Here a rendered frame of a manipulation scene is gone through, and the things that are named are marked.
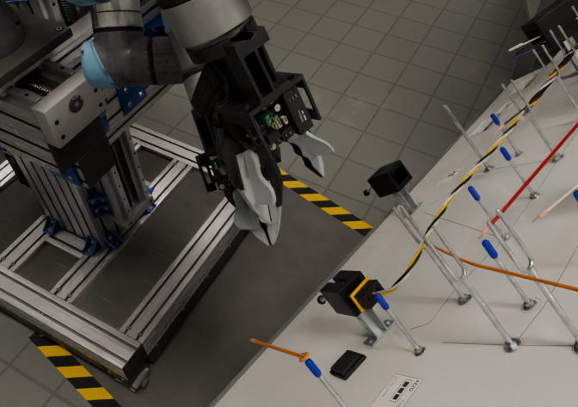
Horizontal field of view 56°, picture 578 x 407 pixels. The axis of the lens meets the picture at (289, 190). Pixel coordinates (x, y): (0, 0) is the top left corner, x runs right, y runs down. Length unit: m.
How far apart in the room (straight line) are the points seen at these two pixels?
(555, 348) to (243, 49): 0.38
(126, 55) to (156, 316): 1.05
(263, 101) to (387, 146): 2.04
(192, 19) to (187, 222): 1.51
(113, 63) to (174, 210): 1.19
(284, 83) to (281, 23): 2.76
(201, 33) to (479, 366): 0.41
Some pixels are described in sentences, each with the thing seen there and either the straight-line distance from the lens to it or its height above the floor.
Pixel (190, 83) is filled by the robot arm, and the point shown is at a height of 1.28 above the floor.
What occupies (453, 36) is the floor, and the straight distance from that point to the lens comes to 3.30.
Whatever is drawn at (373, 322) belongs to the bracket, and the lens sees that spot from 0.75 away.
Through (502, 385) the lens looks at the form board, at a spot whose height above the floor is 1.27.
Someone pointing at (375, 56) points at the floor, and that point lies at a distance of 3.05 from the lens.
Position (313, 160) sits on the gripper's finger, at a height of 1.29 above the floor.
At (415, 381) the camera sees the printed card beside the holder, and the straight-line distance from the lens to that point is 0.62.
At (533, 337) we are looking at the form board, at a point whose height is 1.27.
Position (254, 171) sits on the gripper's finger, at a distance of 0.56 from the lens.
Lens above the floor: 1.75
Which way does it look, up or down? 49 degrees down
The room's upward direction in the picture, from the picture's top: straight up
